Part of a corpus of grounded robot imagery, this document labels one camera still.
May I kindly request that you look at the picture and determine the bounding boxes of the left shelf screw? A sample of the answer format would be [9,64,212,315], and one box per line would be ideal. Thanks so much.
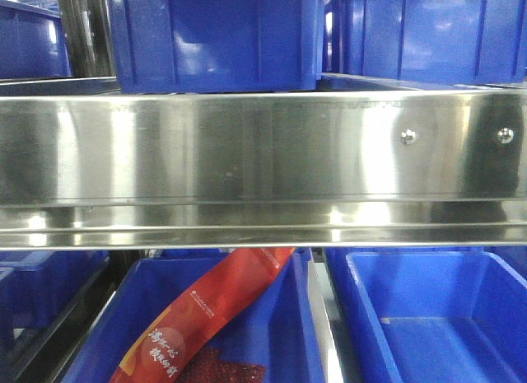
[400,128,417,146]

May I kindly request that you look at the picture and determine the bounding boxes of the shelf screw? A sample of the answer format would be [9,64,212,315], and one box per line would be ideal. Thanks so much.
[496,127,515,145]
[400,128,417,146]

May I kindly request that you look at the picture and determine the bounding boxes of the right shelf screw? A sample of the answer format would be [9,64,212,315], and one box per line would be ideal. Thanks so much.
[496,127,515,145]

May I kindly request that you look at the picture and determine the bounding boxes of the blue bin lower middle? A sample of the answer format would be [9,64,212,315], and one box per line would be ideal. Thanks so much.
[63,248,324,382]

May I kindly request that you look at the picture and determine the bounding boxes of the blue bin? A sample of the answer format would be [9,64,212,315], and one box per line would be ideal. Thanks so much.
[63,248,324,382]
[325,247,526,382]
[1,0,72,79]
[1,250,108,352]
[323,0,526,85]
[106,0,324,94]

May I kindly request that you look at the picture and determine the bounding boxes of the blue bin upper middle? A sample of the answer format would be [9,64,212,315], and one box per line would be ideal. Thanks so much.
[106,0,324,94]

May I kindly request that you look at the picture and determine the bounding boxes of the red snack package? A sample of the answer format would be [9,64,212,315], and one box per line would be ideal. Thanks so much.
[110,247,295,382]

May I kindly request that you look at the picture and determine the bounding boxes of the blue bin lower right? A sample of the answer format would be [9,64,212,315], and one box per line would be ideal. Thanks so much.
[325,247,526,382]

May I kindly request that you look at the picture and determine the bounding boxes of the blue bin lower left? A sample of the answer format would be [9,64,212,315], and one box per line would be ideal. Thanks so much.
[1,250,108,352]

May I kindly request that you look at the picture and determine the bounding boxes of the blue bin upper right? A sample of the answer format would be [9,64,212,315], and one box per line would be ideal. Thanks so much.
[323,0,526,85]

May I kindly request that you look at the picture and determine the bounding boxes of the blue bin upper left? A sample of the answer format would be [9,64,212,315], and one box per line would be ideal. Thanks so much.
[1,0,72,79]

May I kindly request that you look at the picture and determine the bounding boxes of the steel divider rail lower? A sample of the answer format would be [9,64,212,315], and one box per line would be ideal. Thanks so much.
[307,248,347,383]

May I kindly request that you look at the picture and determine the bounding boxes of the stainless steel shelf rail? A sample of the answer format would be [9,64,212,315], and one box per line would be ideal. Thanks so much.
[1,90,526,250]

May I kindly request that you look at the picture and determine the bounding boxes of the steel shelf upright post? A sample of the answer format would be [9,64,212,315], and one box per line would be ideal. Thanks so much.
[58,0,115,78]

